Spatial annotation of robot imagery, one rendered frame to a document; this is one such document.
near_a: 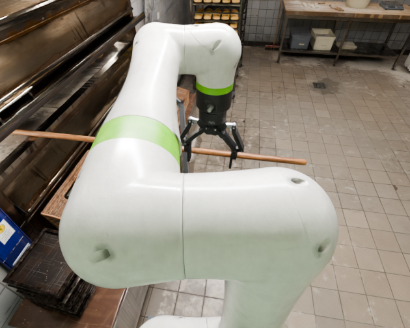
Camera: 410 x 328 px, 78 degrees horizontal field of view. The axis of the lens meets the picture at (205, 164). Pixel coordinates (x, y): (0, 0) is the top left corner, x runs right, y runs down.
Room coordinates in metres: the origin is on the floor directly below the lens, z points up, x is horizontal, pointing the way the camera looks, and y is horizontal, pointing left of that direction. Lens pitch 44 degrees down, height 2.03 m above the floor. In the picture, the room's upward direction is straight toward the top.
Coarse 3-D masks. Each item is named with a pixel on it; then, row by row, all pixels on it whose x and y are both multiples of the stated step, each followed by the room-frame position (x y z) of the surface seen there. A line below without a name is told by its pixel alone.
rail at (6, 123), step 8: (136, 16) 2.36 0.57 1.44; (128, 24) 2.14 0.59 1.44; (120, 32) 1.98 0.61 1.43; (112, 40) 1.83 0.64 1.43; (96, 48) 1.64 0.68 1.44; (88, 56) 1.51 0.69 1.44; (80, 64) 1.41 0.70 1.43; (72, 72) 1.32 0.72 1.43; (56, 80) 1.21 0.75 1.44; (48, 88) 1.12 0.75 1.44; (40, 96) 1.05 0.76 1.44; (32, 104) 0.99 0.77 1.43; (16, 112) 0.92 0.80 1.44; (24, 112) 0.93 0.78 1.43; (8, 120) 0.85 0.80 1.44; (0, 128) 0.80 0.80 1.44
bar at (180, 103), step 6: (180, 102) 1.82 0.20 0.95; (180, 108) 1.81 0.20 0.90; (180, 114) 1.81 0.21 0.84; (180, 120) 1.81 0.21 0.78; (180, 126) 1.81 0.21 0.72; (186, 156) 1.81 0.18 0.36; (186, 162) 1.81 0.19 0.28; (186, 168) 1.81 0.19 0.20; (72, 186) 0.73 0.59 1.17; (66, 192) 0.70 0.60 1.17; (66, 198) 0.68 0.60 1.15
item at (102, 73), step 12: (132, 48) 2.45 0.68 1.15; (120, 60) 2.18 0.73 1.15; (96, 72) 1.87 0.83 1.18; (108, 72) 1.93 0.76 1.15; (84, 84) 1.68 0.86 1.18; (96, 84) 1.73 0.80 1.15; (72, 96) 1.51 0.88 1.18; (84, 96) 1.55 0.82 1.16; (60, 108) 1.37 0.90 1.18; (72, 108) 1.40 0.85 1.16; (48, 120) 1.23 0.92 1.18; (60, 120) 1.26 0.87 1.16; (24, 144) 1.01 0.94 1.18; (36, 144) 1.04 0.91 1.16; (12, 156) 0.92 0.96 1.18; (24, 156) 0.95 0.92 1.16; (0, 168) 0.84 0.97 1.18; (12, 168) 0.86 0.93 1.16; (0, 180) 0.78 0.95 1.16
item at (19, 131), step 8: (40, 136) 1.07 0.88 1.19; (48, 136) 1.06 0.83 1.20; (56, 136) 1.06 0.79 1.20; (64, 136) 1.05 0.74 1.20; (72, 136) 1.05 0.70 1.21; (80, 136) 1.05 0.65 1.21; (88, 136) 1.05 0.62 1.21; (192, 152) 0.94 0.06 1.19; (200, 152) 0.94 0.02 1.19; (208, 152) 0.93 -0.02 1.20; (216, 152) 0.93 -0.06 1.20; (224, 152) 0.93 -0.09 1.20; (240, 152) 0.93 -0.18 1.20; (264, 160) 0.89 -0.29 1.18; (272, 160) 0.89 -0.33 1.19; (280, 160) 0.88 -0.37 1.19; (288, 160) 0.88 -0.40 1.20; (296, 160) 0.88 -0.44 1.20; (304, 160) 0.87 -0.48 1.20
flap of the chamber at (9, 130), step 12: (120, 24) 2.31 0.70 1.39; (132, 24) 2.21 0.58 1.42; (108, 36) 1.98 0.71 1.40; (120, 36) 1.96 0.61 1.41; (84, 48) 1.80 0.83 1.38; (108, 48) 1.74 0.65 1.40; (72, 60) 1.58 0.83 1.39; (60, 72) 1.39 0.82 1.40; (36, 84) 1.28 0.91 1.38; (48, 84) 1.24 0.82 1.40; (60, 84) 1.20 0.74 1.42; (24, 96) 1.13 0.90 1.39; (48, 96) 1.09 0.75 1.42; (12, 108) 1.02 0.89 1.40; (36, 108) 1.00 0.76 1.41; (24, 120) 0.91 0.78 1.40
